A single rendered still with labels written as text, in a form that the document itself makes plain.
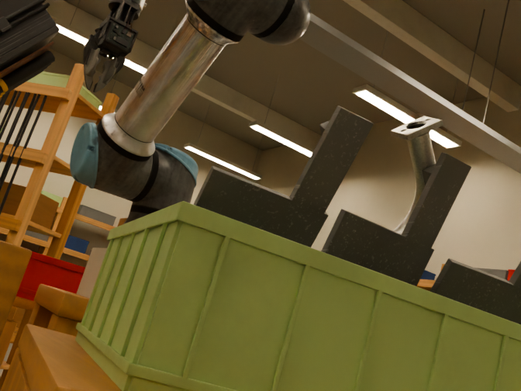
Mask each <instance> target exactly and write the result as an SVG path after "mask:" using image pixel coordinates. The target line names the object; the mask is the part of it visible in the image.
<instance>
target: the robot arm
mask: <svg viewBox="0 0 521 391"><path fill-rule="evenodd" d="M185 4H186V9H187V14H186V15H185V17H184V18H183V20H182V21H181V22H180V24H179V25H178V27H177V28H176V30H175V31H174V32H173V33H172V35H171V36H170V38H169V39H168V41H167V42H166V43H165V45H164V46H163V48H162V49H161V50H160V52H159V54H158V55H157V56H156V57H155V59H154V60H153V62H152V63H151V65H150V66H149V67H148V68H147V70H146V72H145V73H144V74H143V76H142V77H141V79H140V80H139V81H138V82H137V84H136V86H135V87H134V89H133V90H132V91H131V92H130V94H129V96H128V97H127V98H126V100H125V102H124V103H123V104H122V105H121V107H120V108H119V110H118V111H117V112H116V113H108V114H106V115H104V116H103V117H102V119H101V121H100V122H99V124H98V125H96V124H95V123H85V124H84V125H83V126H82V127H81V128H80V130H79V131H78V134H77V136H76V138H75V140H74V144H73V147H72V151H71V160H70V170H71V175H72V177H73V179H74V180H75V181H76V182H79V183H81V184H83V185H86V186H88V187H89V188H90V189H97V190H100V191H103V192H107V193H109V194H112V195H114V196H118V197H120V198H123V199H127V200H129V201H132V202H133V203H132V205H131V209H130V212H129V216H128V218H127V219H126V221H125V223H128V222H130V221H133V220H136V219H139V218H140V217H143V216H146V215H148V214H151V213H154V212H156V211H158V210H161V209H164V208H166V207H169V206H172V205H174V204H176V203H178V202H182V201H185V202H189V203H191V198H192V195H193V192H194V188H195V186H196V184H197V181H196V179H197V176H198V165H197V163H196V162H195V160H194V159H193V158H192V157H190V156H189V155H187V154H186V153H185V152H183V151H180V150H179V149H177V148H174V147H169V146H168V145H166V144H157V143H154V139H155V138H156V136H157V135H158V133H159V132H160V131H161V130H162V129H163V127H164V126H165V124H166V123H167V122H168V120H169V119H170V118H171V117H172V116H173V114H174V113H175V111H176V110H177V109H178V107H179V106H180V105H181V104H182V103H183V101H184V100H185V98H186V97H187V96H188V94H189V93H190V91H191V90H192V89H193V88H194V87H195V85H196V84H197V83H198V81H199V80H200V78H201V77H202V76H203V74H204V73H205V72H206V71H207V70H208V68H209V67H210V65H211V64H212V62H213V61H214V60H215V59H216V58H217V57H218V55H219V54H220V52H221V51H222V50H223V48H224V47H225V45H227V44H232V43H239V42H240V41H241V39H242V38H243V37H244V35H245V34H246V33H247V32H249V33H251V34H252V35H254V36H255V37H257V38H259V39H261V40H263V41H264V42H267V43H270V44H274V45H286V44H290V43H293V42H295V41H296V40H297V39H299V38H300V37H301V36H302V35H303V34H304V32H305V31H306V30H307V28H308V25H309V22H310V18H311V8H310V4H309V0H185ZM146 6H147V4H146V2H145V0H110V2H109V9H110V10H111V12H110V13H109V15H108V16H107V18H106V19H105V20H104V21H103V22H102V23H101V24H100V27H99V28H97V29H96V30H95V32H96V34H95V35H94V36H93V35H92V34H91V35H90V36H89V39H88V41H87V43H86V44H85V47H84V51H83V65H84V76H85V84H86V87H87V90H90V89H91V85H92V83H93V75H94V74H95V68H96V65H97V64H98V63H100V61H101V59H102V57H101V56H103V57H107V56H109V59H112V58H113V59H112V60H107V61H105V62H104V64H103V65H102V68H103V71H102V74H101V75H100V76H99V77H98V82H97V83H96V84H95V86H94V90H93V92H94V93H96V92H98V91H100V90H101V89H103V88H104V87H105V86H106V85H107V84H108V83H109V82H110V81H111V80H112V79H113V77H114V76H115V75H116V74H117V73H118V72H119V71H120V70H121V69H122V67H123V65H124V64H125V61H126V59H125V56H126V55H127V54H129V53H130V52H131V50H132V49H133V44H134V43H135V40H136V37H137V34H138V31H136V30H134V29H133V28H132V21H133V20H137V19H138V18H139V15H140V13H141V11H142V9H143V7H146ZM132 31H133V32H134V33H133V32H132ZM131 45H132V46H131ZM100 55H101V56H100ZM125 223H124V224H125Z"/></svg>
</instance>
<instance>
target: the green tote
mask: <svg viewBox="0 0 521 391"><path fill-rule="evenodd" d="M107 240H108V241H109V245H108V247H107V250H106V253H105V257H104V258H103V261H102V265H101V268H100V270H99V273H98V276H97V279H96V281H95V285H94V287H93V290H92V292H91V296H90V299H89V301H88V305H87V307H86V310H85V314H84V316H83V318H82V321H81V323H77V326H76V329H77V330H78V333H77V336H76V338H75V340H76V342H78V343H79V344H80V346H81V347H82V348H83V349H84V350H85V351H86V352H87V353H88V354H89V355H90V357H91V358H92V359H93V360H94V361H95V362H96V363H97V364H98V365H99V367H100V368H101V369H102V370H103V371H104V372H105V373H106V374H107V375H108V377H109V378H110V379H111V380H112V381H113V382H114V383H115V384H116V385H117V386H118V387H119V388H120V389H121V390H122V391H521V324H517V323H514V322H512V321H510V320H506V319H504V318H501V317H498V316H496V315H493V314H490V313H487V312H485V311H482V310H479V309H476V308H474V307H472V306H468V305H466V304H463V303H459V302H458V301H455V300H452V299H449V298H447V297H444V296H441V295H438V294H436V293H434V292H430V291H428V290H425V289H421V288H420V287H417V286H414V285H411V284H409V283H406V282H403V281H400V280H398V279H394V278H392V277H390V276H387V275H383V274H381V273H379V272H375V271H373V270H370V269H368V268H365V267H362V266H360V265H356V264H354V263H351V262H349V261H345V260H343V259H341V258H337V257H335V256H332V255H330V254H327V253H324V252H321V251H318V250H316V249H313V248H311V247H307V246H305V245H303V244H299V243H297V242H294V241H292V240H289V239H286V238H283V237H280V236H278V235H275V234H272V233H269V232H267V231H265V230H261V229H259V228H256V227H252V226H251V225H248V224H245V223H242V222H240V221H237V220H234V219H231V218H229V217H227V216H223V215H220V214H218V213H214V212H213V211H210V210H207V209H204V208H202V207H199V206H196V205H193V204H191V203H189V202H185V201H182V202H178V203H176V204H174V205H172V206H169V207H166V208H164V209H161V210H158V211H156V212H154V213H151V214H148V215H146V216H143V217H140V218H139V219H136V220H133V221H130V222H128V223H125V224H123V225H121V226H118V227H115V228H113V229H111V230H110V231H109V235H108V237H107Z"/></svg>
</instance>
